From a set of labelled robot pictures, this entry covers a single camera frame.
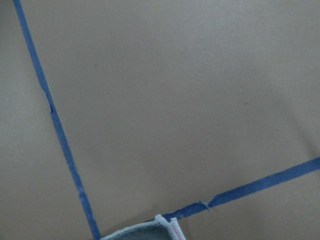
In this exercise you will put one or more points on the pink towel with white edging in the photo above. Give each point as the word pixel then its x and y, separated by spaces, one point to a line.
pixel 158 229

